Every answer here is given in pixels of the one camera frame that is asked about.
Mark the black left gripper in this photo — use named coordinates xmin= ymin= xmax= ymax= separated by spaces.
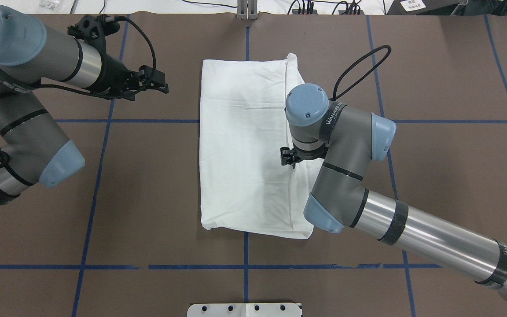
xmin=91 ymin=54 xmax=169 ymax=100

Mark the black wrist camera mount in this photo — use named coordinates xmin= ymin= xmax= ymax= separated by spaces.
xmin=67 ymin=15 xmax=120 ymax=54
xmin=279 ymin=147 xmax=300 ymax=169

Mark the white long-sleeve printed shirt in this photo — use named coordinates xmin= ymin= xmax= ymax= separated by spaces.
xmin=198 ymin=53 xmax=322 ymax=240

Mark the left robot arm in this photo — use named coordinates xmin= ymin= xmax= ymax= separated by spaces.
xmin=0 ymin=5 xmax=169 ymax=206

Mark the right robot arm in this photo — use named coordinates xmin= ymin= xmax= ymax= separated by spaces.
xmin=281 ymin=84 xmax=507 ymax=301

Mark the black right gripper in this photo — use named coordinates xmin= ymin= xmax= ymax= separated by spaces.
xmin=293 ymin=146 xmax=328 ymax=161

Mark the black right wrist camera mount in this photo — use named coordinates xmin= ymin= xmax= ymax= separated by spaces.
xmin=279 ymin=147 xmax=300 ymax=169

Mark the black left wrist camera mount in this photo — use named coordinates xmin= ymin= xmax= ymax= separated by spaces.
xmin=67 ymin=15 xmax=120 ymax=54

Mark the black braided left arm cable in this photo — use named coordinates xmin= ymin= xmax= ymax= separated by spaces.
xmin=38 ymin=15 xmax=157 ymax=97

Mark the white camera mast base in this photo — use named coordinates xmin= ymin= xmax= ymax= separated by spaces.
xmin=187 ymin=302 xmax=303 ymax=317

